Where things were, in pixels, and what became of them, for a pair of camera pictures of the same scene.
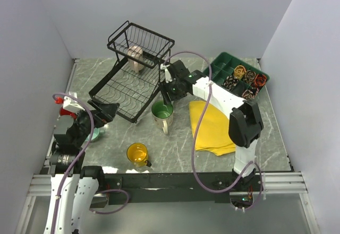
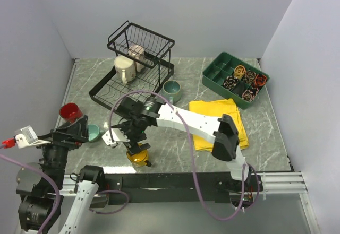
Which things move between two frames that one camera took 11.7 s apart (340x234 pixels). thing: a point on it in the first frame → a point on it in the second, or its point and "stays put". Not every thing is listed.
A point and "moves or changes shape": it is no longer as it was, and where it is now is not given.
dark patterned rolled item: [230, 82] stays put
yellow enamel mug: [137, 153] stays put
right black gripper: [166, 86] → [134, 147]
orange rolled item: [260, 79] stays put
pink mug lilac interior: [135, 58] stays put
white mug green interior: [162, 115] moves or changes shape
